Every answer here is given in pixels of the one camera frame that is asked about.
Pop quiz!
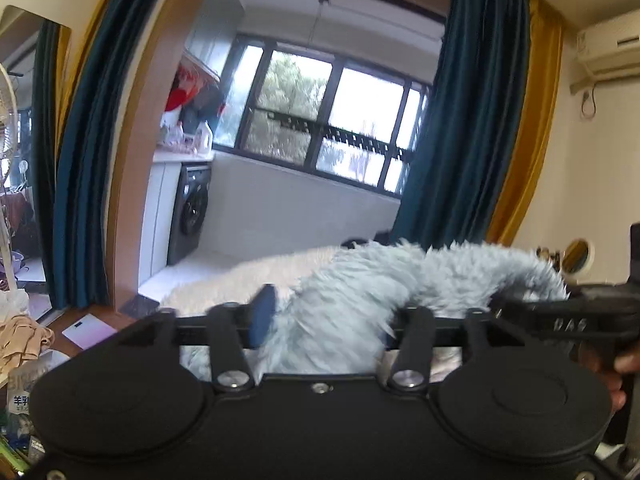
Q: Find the teal curtain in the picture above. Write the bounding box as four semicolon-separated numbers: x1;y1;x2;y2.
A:
51;0;177;311
390;0;532;252

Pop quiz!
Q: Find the white detergent bottle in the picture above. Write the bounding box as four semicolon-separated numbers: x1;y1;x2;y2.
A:
194;120;216;154

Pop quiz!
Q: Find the dark grey washing machine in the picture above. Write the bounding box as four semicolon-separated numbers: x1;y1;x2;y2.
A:
166;161;214;267

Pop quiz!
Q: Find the black framed window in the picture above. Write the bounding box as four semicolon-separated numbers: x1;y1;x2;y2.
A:
212;34;432;197

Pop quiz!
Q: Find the beige cloth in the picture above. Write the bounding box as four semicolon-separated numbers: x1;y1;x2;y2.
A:
0;314;57;372

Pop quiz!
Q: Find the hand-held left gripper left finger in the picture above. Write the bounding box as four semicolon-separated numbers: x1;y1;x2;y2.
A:
118;284;278;394

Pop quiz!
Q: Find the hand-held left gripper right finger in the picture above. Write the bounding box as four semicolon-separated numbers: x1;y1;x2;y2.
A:
381;306;527;392

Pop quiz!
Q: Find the mustard yellow curtain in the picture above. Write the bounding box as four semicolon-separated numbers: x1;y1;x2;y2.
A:
486;0;565;247

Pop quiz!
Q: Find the white bathroom scale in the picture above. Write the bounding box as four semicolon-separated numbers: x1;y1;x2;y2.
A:
62;313;119;351

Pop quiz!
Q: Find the black power cord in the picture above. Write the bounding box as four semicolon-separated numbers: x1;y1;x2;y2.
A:
579;86;599;120

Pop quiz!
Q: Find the red hanging cloth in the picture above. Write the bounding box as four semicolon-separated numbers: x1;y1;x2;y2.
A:
166;62;201;112

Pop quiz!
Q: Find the white and blue fleece garment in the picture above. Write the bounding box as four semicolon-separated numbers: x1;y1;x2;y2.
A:
160;240;569;382

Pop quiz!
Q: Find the white air conditioner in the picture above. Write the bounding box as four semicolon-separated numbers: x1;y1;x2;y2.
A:
569;9;640;92

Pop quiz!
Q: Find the wooden door frame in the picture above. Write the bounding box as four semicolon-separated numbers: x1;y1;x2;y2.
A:
111;0;228;312

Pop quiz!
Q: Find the ceiling drying rack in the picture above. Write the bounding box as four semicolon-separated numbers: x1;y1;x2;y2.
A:
319;0;449;42

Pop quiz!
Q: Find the person's right hand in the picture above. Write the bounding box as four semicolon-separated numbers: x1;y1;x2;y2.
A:
577;342;640;413

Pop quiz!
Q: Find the round table mirror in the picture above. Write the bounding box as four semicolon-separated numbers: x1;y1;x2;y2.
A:
561;237;597;275

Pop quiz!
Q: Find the white standing fan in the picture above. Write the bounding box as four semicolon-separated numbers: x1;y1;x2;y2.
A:
0;61;25;286

